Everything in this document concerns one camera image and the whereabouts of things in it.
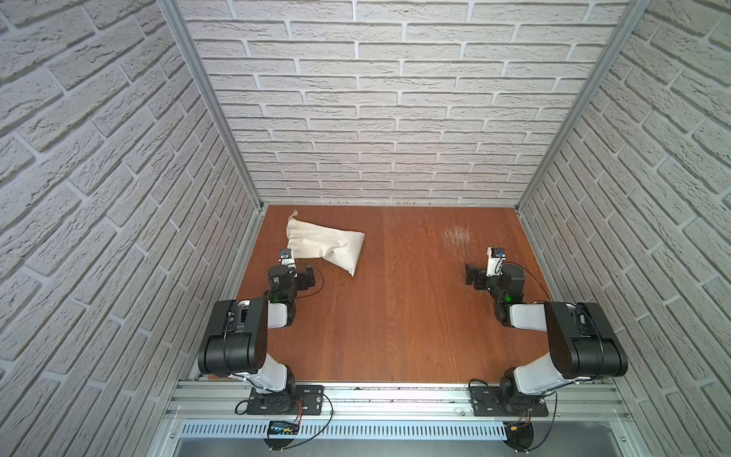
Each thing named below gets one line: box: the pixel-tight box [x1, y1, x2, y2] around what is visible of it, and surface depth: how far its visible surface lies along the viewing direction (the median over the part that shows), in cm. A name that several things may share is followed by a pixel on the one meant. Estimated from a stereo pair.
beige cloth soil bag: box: [286, 209, 366, 278], surface depth 101 cm
